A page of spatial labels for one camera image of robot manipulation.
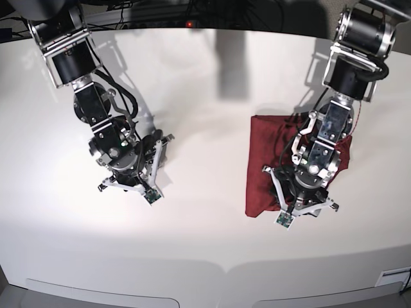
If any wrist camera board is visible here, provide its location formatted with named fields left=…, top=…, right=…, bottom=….
left=144, top=187, right=162, bottom=205
left=275, top=210, right=295, bottom=230

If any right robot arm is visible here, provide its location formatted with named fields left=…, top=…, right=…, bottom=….
left=1, top=1, right=174, bottom=203

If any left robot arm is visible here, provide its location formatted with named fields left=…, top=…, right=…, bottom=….
left=263, top=1, right=410, bottom=228

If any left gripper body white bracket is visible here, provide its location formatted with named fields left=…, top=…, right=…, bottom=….
left=262, top=166, right=339, bottom=218

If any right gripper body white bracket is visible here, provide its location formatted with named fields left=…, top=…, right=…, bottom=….
left=98, top=134, right=174, bottom=196

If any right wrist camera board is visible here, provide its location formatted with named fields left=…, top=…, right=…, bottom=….
left=144, top=187, right=162, bottom=205

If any dark red long-sleeve shirt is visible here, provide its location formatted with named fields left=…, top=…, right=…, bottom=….
left=244, top=114, right=353, bottom=219

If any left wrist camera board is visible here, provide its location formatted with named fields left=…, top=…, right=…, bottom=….
left=275, top=210, right=295, bottom=230

